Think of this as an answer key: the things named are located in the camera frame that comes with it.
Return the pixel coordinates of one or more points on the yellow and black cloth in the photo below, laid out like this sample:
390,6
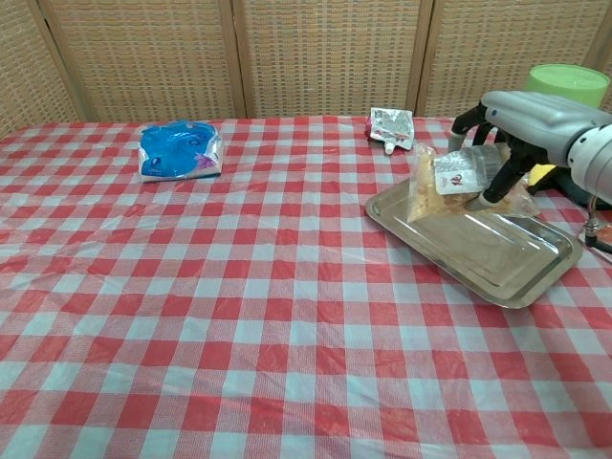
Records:
550,179

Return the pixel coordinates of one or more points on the small metal object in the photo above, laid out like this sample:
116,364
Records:
595,234

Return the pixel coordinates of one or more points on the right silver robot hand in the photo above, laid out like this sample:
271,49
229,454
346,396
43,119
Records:
531,124

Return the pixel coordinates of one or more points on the red white checkered tablecloth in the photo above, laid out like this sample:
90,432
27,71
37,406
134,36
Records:
191,311

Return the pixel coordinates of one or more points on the blue plastic snack bag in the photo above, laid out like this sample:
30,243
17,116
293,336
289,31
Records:
179,150

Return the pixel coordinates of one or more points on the stainless steel tray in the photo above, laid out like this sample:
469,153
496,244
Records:
483,253

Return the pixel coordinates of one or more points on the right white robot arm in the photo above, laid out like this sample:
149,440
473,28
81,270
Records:
595,162

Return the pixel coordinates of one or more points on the clear plastic snack bag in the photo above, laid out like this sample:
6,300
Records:
449,189

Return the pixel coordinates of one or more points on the woven bamboo folding screen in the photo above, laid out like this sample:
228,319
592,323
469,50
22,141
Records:
306,57

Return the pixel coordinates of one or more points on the white spout pouch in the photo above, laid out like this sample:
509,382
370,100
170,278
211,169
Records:
392,126

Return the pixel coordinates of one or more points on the green plastic bucket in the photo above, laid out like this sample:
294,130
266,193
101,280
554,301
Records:
569,83

